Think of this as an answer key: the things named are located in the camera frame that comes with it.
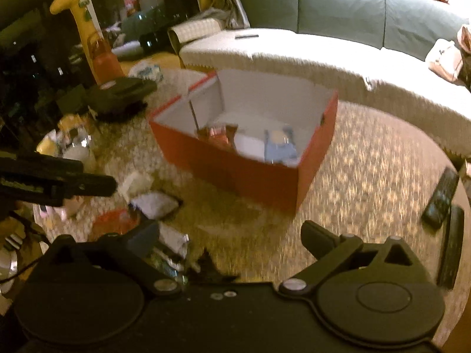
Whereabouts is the red snack packet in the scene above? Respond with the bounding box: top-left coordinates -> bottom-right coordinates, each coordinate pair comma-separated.
195,124 -> 238,151
88,208 -> 140,242

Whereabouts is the silver foil snack bar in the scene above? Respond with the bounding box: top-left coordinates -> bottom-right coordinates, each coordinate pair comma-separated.
150,222 -> 190,285

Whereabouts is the white snack bag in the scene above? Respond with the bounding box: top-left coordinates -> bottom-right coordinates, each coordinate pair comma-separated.
118,171 -> 153,202

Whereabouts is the white dark snack packet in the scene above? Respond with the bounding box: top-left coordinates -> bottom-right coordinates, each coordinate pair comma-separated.
129,191 -> 180,220

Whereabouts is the black remote control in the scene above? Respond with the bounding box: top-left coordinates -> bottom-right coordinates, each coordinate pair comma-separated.
437,205 -> 465,290
422,167 -> 459,229

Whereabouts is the black flat device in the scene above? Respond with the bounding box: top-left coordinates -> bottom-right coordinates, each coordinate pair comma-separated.
84,76 -> 157,123

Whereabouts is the orange water bottle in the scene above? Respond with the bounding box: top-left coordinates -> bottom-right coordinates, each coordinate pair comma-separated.
87,31 -> 125,84

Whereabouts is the blue snack packet in box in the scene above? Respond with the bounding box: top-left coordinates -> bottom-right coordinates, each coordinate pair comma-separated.
264,126 -> 298,164

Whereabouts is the yellow giraffe toy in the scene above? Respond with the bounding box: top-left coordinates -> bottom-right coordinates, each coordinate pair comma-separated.
49,0 -> 101,84

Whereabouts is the red snack packet in box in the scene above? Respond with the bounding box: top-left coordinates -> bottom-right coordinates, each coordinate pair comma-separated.
195,124 -> 238,151

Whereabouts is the rolled white mat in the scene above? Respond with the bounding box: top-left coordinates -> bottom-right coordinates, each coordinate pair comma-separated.
168,18 -> 224,54

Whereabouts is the red cardboard box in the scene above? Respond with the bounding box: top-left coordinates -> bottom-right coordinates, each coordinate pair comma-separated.
148,69 -> 339,215

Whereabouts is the white tote bag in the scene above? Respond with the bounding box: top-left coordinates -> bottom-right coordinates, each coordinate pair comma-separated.
425,38 -> 463,82

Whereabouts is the small black phone on sofa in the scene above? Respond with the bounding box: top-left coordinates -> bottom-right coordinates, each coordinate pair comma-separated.
235,34 -> 259,40

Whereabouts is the green sofa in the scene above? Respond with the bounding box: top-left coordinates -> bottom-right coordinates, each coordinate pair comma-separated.
240,0 -> 468,60

